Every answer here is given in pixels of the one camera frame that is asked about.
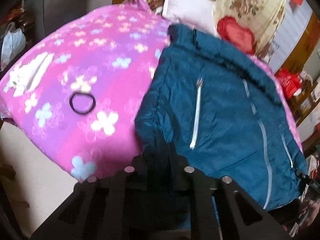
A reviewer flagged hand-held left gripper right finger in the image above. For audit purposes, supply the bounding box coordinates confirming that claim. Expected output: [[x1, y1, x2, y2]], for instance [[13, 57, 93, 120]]
[[170, 145, 292, 240]]

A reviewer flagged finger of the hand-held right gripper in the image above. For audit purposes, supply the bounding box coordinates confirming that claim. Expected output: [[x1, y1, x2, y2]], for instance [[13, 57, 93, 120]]
[[297, 169, 320, 188]]

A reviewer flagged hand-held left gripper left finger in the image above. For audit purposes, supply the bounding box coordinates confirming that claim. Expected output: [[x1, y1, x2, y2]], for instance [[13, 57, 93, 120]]
[[30, 154, 150, 240]]

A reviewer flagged dark blue puffer jacket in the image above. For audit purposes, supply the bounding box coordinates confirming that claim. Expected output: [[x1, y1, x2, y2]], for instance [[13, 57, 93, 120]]
[[134, 24, 308, 212]]

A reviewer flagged wooden shelf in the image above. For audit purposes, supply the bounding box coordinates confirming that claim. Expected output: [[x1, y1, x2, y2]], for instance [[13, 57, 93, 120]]
[[292, 80, 320, 128]]

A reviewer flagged red shopping bag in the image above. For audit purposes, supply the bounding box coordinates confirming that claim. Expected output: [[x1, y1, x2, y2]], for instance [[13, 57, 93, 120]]
[[276, 67, 302, 99]]

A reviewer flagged pink floral bed sheet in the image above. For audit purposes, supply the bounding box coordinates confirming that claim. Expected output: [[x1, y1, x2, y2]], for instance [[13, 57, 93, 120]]
[[0, 0, 304, 183]]

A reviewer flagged red heart-shaped cushion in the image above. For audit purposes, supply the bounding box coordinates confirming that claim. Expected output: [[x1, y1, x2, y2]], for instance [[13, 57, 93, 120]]
[[217, 16, 257, 55]]

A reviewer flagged white pillow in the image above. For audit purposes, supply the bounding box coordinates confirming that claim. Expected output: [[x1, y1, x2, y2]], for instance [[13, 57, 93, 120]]
[[162, 0, 217, 37]]

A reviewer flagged cream rose-print quilt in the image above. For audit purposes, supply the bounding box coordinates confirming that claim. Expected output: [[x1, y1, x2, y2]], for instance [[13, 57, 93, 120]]
[[195, 0, 288, 60]]

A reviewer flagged white plastic bag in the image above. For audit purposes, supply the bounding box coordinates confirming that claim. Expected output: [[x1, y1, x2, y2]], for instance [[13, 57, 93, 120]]
[[1, 22, 27, 67]]

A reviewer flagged grey wardrobe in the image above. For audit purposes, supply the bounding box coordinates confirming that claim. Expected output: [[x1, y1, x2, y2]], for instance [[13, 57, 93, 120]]
[[25, 0, 115, 38]]

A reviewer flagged black hair tie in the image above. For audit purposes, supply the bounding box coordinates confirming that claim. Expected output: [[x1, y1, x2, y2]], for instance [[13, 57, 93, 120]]
[[69, 92, 96, 115]]

